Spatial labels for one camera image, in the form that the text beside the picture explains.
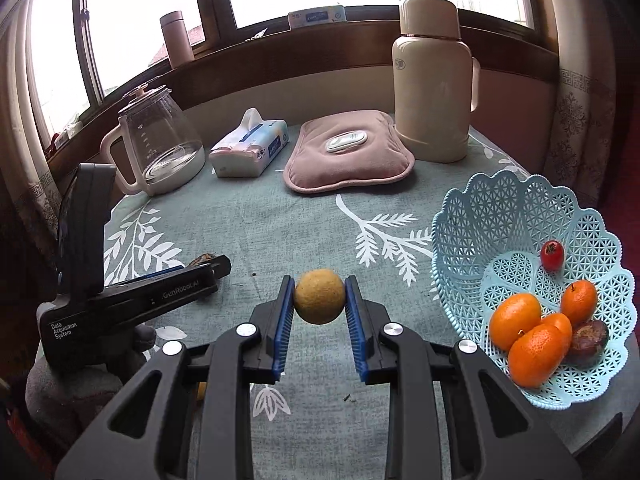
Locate large orange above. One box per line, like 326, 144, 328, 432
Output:
489, 292, 541, 351

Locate dark passion fruit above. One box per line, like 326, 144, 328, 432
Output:
567, 320, 608, 366
188, 252, 216, 268

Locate small tangerine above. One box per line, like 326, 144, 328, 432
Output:
560, 280, 598, 327

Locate light blue plastic basket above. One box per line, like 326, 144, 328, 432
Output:
432, 170, 638, 411

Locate red cherry tomato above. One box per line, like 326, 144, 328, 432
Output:
539, 240, 565, 273

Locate small tan longan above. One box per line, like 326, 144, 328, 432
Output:
294, 269, 346, 325

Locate green leaf pattern tablecloth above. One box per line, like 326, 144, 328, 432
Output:
34, 119, 640, 480

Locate left beige curtain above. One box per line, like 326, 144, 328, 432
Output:
1, 0, 61, 264

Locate beige curtain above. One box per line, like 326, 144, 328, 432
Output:
544, 0, 616, 207
1, 0, 61, 264

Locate white items on sill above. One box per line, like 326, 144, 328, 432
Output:
47, 122, 82, 157

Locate tissue pack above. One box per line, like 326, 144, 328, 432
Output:
208, 107, 288, 178

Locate pink tumbler on sill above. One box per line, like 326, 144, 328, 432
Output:
160, 11, 194, 68

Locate right beige curtain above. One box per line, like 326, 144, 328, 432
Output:
544, 0, 616, 207

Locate pink hot water bag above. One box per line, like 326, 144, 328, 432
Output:
283, 110, 416, 195

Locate cream thermos flask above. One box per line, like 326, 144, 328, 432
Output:
392, 0, 480, 162

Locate white blue box on sill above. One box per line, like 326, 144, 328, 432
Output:
288, 6, 347, 29

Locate glass kettle white handle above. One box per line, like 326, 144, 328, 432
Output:
100, 84, 205, 196

